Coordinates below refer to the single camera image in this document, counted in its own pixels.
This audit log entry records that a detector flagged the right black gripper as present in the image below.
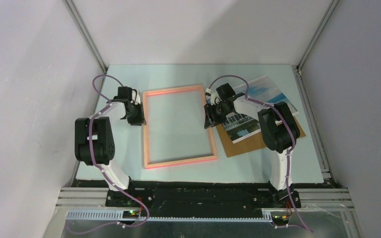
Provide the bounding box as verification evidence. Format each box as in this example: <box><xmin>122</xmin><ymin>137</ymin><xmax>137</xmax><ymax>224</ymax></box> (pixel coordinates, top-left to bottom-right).
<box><xmin>203</xmin><ymin>102</ymin><xmax>231</xmax><ymax>129</ymax></box>

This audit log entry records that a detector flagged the building and sky photo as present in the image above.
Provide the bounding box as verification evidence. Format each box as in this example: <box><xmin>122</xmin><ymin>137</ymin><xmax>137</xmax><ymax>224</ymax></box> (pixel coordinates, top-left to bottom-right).
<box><xmin>221</xmin><ymin>75</ymin><xmax>299</xmax><ymax>143</ymax></box>

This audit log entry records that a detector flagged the brown backing board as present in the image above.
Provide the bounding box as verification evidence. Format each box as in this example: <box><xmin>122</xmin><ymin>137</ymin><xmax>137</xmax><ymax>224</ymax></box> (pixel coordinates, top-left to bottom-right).
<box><xmin>214</xmin><ymin>115</ymin><xmax>307</xmax><ymax>159</ymax></box>

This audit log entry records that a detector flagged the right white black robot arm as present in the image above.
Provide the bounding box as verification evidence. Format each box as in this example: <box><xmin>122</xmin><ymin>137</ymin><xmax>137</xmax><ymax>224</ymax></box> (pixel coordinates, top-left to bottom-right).
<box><xmin>204</xmin><ymin>83</ymin><xmax>300</xmax><ymax>207</ymax></box>

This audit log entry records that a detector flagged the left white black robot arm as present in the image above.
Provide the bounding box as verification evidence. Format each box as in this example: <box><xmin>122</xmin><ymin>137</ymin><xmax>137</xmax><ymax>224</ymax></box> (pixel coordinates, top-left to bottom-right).
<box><xmin>74</xmin><ymin>86</ymin><xmax>146</xmax><ymax>207</ymax></box>

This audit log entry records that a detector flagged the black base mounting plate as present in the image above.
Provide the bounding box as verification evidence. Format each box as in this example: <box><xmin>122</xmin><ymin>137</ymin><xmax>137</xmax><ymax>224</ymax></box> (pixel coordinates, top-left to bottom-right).
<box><xmin>75</xmin><ymin>180</ymin><xmax>339</xmax><ymax>216</ymax></box>

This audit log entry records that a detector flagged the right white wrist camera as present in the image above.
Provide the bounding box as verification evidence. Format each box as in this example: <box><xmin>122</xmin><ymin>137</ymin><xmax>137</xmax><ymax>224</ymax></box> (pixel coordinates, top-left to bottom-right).
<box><xmin>205</xmin><ymin>88</ymin><xmax>221</xmax><ymax>105</ymax></box>

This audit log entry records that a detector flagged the aluminium front rail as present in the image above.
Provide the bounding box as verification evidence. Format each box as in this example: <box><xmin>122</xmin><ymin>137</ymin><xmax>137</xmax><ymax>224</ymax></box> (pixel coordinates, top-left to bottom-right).
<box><xmin>56</xmin><ymin>188</ymin><xmax>355</xmax><ymax>222</ymax></box>

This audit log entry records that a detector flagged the left aluminium corner post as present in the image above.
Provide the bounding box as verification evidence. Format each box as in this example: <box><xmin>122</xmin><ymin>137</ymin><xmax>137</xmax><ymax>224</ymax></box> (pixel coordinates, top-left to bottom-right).
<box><xmin>63</xmin><ymin>0</ymin><xmax>108</xmax><ymax>73</ymax></box>

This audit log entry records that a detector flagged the aluminium corner post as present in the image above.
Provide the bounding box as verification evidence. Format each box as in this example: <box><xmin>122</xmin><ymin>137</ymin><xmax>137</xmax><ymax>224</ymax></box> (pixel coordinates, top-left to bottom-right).
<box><xmin>296</xmin><ymin>0</ymin><xmax>340</xmax><ymax>72</ymax></box>
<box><xmin>63</xmin><ymin>0</ymin><xmax>108</xmax><ymax>73</ymax></box>

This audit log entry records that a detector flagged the right aluminium corner post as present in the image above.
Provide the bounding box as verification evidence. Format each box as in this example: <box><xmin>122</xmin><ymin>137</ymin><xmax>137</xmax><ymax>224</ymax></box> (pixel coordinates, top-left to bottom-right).
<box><xmin>296</xmin><ymin>0</ymin><xmax>340</xmax><ymax>72</ymax></box>

